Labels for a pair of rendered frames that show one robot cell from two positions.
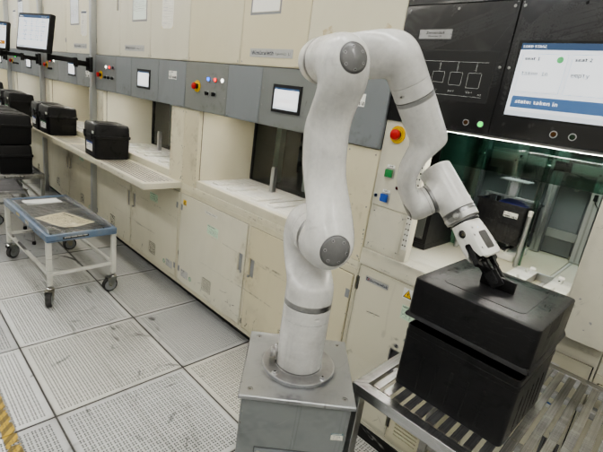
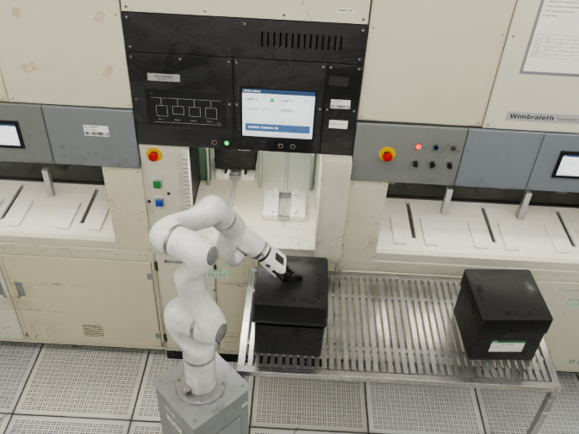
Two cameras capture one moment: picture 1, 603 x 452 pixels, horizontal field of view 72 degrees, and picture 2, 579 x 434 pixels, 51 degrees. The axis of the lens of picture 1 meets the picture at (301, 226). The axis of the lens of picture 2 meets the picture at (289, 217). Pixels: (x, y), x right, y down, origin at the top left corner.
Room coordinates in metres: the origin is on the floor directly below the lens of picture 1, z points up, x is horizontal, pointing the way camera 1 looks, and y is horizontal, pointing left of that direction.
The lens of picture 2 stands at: (-0.31, 0.70, 2.78)
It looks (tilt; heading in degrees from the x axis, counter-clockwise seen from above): 39 degrees down; 317
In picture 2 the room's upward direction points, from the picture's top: 3 degrees clockwise
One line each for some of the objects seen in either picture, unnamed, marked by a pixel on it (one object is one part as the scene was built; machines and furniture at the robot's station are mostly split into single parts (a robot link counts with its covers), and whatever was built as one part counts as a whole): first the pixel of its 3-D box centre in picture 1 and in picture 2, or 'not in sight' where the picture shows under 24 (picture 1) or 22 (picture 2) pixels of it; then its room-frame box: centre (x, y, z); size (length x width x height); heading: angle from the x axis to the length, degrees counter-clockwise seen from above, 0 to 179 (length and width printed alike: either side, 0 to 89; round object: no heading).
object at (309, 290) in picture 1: (310, 253); (189, 329); (0.97, -0.03, 1.07); 0.19 x 0.12 x 0.24; 21
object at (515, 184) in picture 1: (507, 212); (237, 139); (1.90, -0.94, 1.06); 0.24 x 0.20 x 0.32; 47
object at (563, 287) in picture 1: (537, 282); (284, 204); (1.48, -0.92, 0.89); 0.22 x 0.21 x 0.04; 137
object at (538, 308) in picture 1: (492, 300); (291, 286); (0.94, -0.49, 1.02); 0.29 x 0.29 x 0.13; 47
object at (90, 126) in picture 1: (106, 139); not in sight; (3.21, 1.60, 0.93); 0.30 x 0.28 x 0.26; 44
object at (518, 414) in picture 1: (474, 361); (289, 315); (0.94, -0.49, 0.85); 0.28 x 0.28 x 0.17; 47
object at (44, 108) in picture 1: (57, 119); not in sight; (4.02, 2.48, 0.93); 0.30 x 0.28 x 0.26; 50
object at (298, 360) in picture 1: (302, 334); (200, 368); (0.94, -0.04, 0.85); 0.19 x 0.19 x 0.18
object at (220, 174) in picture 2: (497, 247); (237, 165); (1.90, -0.94, 0.89); 0.22 x 0.21 x 0.04; 137
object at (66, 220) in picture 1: (65, 219); not in sight; (2.58, 1.56, 0.47); 0.31 x 0.23 x 0.02; 69
